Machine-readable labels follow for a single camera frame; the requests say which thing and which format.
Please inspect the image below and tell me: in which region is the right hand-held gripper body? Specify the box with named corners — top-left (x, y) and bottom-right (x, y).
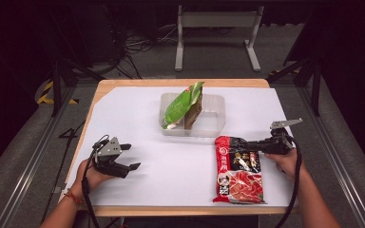
top-left (256, 118), bottom-right (304, 156)

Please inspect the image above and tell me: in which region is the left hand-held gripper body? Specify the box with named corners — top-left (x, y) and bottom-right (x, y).
top-left (91, 136), bottom-right (131, 180)

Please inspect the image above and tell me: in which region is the red and black food packet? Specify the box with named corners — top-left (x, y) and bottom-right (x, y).
top-left (212, 135), bottom-right (267, 205)

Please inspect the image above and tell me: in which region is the clear plastic container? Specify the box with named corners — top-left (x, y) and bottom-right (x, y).
top-left (158, 92), bottom-right (227, 139)

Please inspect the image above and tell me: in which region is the gold foil food packet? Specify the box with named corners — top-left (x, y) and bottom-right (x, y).
top-left (183, 94), bottom-right (204, 130)

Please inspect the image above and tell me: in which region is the green and white food packet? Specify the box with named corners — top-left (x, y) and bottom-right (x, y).
top-left (161, 81), bottom-right (205, 130)

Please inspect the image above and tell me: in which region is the person's right hand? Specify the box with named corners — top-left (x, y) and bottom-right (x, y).
top-left (263, 147), bottom-right (309, 184)

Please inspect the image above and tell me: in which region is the person's left hand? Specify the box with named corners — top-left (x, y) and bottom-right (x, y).
top-left (74, 159), bottom-right (116, 200)

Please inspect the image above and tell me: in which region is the white paper sheet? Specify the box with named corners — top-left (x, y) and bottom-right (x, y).
top-left (64, 85), bottom-right (304, 209)

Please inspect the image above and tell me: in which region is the black metal stand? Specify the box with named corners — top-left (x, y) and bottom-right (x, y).
top-left (266, 12), bottom-right (323, 118)
top-left (46, 6), bottom-right (106, 118)

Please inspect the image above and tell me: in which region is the white metal stand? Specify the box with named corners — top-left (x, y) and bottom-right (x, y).
top-left (174, 4), bottom-right (265, 73)

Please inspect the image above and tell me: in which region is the left hand-held gripper black cable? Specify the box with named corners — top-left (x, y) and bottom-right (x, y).
top-left (81, 134), bottom-right (110, 228)

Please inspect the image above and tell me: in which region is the red bracelet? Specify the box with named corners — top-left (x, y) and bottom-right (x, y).
top-left (63, 188), bottom-right (86, 205)

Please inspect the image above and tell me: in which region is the aluminium rail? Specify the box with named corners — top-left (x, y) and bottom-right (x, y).
top-left (0, 85), bottom-right (77, 228)
top-left (297, 85), bottom-right (365, 228)

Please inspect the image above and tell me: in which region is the bundle of black floor cables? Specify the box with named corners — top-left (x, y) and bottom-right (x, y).
top-left (106, 6), bottom-right (179, 80)

